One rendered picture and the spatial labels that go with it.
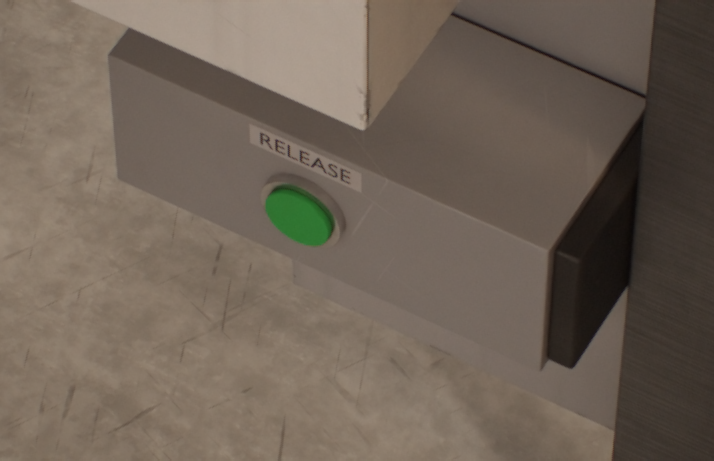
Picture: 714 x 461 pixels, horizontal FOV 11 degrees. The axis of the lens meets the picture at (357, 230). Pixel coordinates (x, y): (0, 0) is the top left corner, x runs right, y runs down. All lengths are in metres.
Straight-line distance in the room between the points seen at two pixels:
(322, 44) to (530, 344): 0.26
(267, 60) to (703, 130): 0.20
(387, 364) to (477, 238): 1.40
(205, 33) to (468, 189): 0.20
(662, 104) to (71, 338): 1.50
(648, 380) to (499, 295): 0.10
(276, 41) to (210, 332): 1.61
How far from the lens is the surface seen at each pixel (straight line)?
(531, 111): 1.50
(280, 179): 1.51
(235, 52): 1.32
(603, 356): 1.66
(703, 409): 1.57
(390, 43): 1.30
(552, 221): 1.47
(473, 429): 2.85
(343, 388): 2.86
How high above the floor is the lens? 2.35
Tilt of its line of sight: 53 degrees down
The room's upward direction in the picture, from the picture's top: straight up
